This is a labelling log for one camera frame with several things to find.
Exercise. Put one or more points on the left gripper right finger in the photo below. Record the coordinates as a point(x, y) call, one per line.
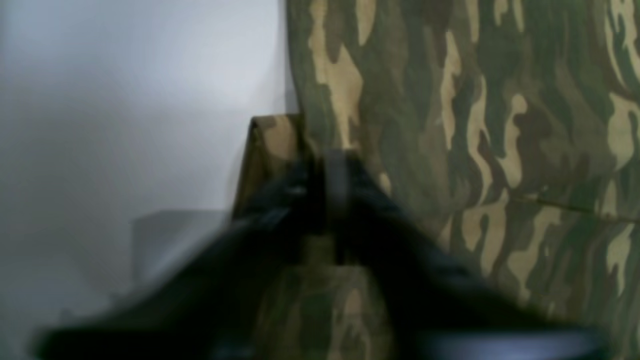
point(438, 309)

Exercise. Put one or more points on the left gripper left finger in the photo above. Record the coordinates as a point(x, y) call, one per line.
point(207, 308)

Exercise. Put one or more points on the camouflage t-shirt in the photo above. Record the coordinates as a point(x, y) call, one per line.
point(508, 130)

